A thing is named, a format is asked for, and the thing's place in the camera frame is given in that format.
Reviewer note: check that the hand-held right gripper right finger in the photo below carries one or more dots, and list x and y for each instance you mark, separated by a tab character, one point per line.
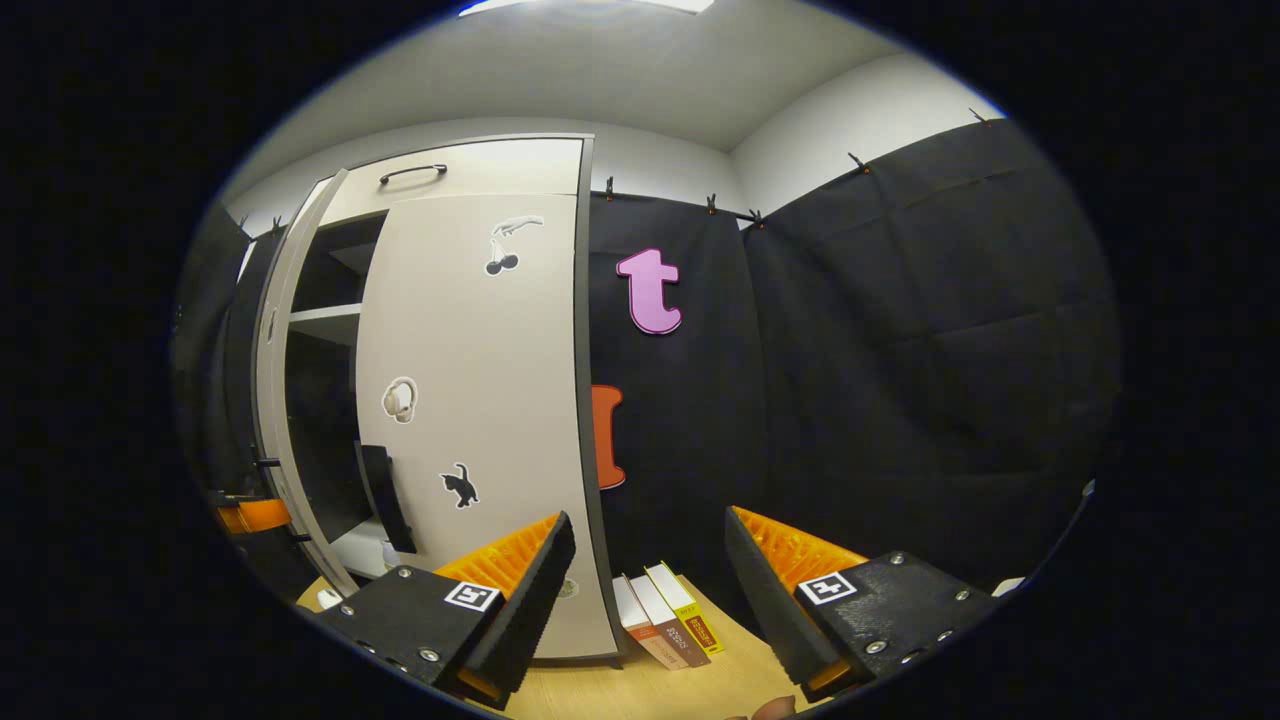
765	590

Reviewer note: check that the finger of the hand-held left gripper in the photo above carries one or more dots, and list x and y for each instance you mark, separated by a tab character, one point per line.
255	516

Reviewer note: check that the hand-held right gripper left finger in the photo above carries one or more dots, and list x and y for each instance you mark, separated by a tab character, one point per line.
530	590

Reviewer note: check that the white shoe cabinet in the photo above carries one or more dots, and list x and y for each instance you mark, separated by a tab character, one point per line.
320	430

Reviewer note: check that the white cabinet door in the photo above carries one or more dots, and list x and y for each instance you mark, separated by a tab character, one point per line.
480	350
275	400

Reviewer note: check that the white cabinet shelf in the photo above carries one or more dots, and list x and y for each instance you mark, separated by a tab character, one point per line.
325	322

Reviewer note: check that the cream cabinet drawer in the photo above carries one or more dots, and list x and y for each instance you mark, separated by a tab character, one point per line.
500	165

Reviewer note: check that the brown book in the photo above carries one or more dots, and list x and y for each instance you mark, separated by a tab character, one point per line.
670	625

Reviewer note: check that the white and red book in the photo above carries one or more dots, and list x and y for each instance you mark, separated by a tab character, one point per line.
640	625

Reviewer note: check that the person's foot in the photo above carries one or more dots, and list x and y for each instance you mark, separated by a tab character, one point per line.
770	710

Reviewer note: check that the black backdrop cloth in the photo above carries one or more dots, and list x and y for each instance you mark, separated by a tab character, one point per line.
900	350

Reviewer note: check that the ceiling light panel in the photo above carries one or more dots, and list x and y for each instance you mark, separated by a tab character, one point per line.
590	5

